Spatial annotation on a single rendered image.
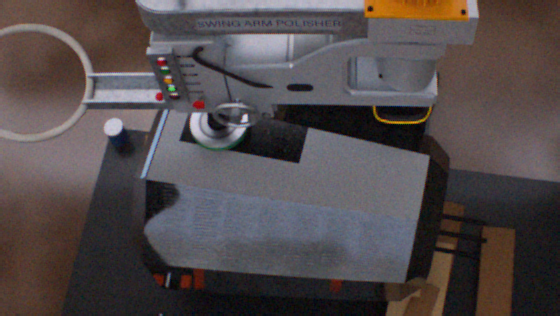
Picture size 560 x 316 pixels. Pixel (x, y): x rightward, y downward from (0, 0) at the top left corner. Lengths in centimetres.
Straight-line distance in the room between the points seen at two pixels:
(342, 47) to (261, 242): 91
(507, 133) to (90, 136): 216
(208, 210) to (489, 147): 161
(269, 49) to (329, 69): 19
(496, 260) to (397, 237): 89
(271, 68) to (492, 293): 163
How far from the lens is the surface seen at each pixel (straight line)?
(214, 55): 223
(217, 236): 281
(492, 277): 344
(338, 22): 205
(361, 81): 241
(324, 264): 277
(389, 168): 274
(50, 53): 440
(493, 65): 407
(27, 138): 263
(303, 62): 225
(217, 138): 276
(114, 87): 273
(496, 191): 370
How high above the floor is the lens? 333
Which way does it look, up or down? 63 degrees down
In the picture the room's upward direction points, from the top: 11 degrees counter-clockwise
